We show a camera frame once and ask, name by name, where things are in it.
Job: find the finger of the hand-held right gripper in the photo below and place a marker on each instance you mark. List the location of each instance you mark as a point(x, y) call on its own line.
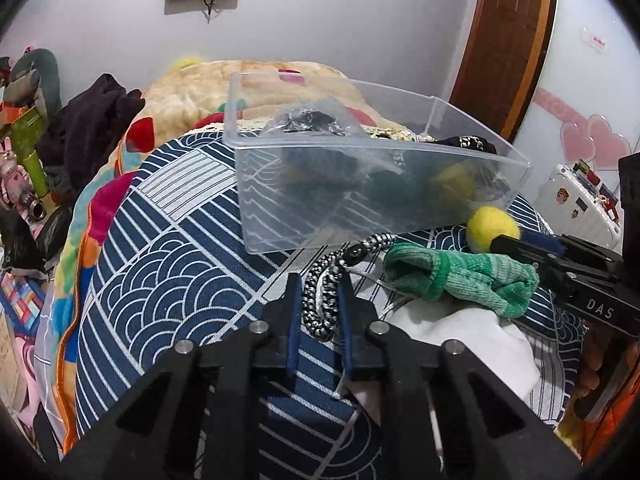
point(575, 280)
point(537, 245)

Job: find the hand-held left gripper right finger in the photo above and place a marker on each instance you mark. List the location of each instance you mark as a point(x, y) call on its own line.
point(347, 330)

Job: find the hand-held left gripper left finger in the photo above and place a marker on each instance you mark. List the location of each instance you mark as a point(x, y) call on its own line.
point(294, 320)

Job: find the yellow felt ball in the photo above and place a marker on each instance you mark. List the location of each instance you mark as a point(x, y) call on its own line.
point(492, 225)

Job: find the clear plastic box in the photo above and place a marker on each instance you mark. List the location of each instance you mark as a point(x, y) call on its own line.
point(300, 195)

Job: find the person's right hand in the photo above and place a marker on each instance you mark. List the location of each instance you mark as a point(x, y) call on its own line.
point(594, 365)

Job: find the white suitcase with stickers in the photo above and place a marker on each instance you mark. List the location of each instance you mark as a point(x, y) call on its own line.
point(560, 220)

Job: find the green knitted sock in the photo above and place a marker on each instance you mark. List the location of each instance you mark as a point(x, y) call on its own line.
point(465, 275)

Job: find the small pink heart sticker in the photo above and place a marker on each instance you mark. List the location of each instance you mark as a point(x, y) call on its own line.
point(577, 142)

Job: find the black cloth with gold print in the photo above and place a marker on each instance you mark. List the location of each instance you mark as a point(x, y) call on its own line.
point(465, 143)

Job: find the large pink heart sticker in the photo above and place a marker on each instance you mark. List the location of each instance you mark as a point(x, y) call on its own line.
point(610, 142)

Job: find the blue white patterned cloth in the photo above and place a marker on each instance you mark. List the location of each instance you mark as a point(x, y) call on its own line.
point(165, 270)

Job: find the black plastic bag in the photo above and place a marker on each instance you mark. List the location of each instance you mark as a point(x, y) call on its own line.
point(310, 120)

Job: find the brown wooden door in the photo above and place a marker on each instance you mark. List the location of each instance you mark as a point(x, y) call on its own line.
point(505, 35)

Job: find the colourful printed blanket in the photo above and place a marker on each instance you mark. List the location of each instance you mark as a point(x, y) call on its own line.
point(190, 85)

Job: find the dark purple cloth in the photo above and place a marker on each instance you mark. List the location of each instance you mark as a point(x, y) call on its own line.
point(85, 130)

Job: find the grey green plush toy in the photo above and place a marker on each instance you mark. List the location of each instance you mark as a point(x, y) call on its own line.
point(42, 75)

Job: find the white wall label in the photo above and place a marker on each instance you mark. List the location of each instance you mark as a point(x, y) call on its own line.
point(594, 40)

